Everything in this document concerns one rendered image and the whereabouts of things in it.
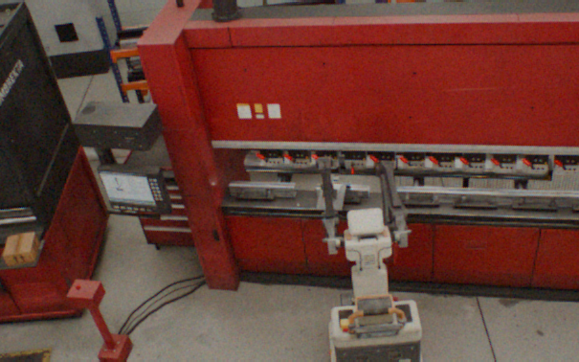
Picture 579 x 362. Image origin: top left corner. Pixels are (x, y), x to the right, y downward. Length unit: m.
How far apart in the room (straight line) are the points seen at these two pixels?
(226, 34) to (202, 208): 1.38
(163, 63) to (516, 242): 2.73
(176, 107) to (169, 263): 1.94
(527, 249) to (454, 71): 1.52
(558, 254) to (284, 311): 2.10
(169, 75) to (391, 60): 1.39
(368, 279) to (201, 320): 1.66
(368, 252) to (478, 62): 1.32
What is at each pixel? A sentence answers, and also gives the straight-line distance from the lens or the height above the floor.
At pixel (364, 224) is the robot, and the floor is 1.33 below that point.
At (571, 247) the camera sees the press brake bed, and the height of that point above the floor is 0.60.
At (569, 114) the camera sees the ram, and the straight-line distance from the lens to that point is 4.40.
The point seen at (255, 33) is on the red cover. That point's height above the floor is 2.25.
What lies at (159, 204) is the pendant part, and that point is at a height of 1.33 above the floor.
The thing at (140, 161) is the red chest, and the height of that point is 0.98.
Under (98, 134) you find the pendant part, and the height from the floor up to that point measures 1.87.
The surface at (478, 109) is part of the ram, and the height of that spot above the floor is 1.69.
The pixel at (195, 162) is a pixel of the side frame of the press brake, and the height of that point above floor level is 1.37.
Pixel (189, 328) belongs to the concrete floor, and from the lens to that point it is 5.38.
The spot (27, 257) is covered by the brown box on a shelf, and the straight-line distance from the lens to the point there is 4.89.
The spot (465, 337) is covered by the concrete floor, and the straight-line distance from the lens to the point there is 5.13.
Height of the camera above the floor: 4.11
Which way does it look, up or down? 39 degrees down
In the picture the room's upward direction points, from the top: 9 degrees counter-clockwise
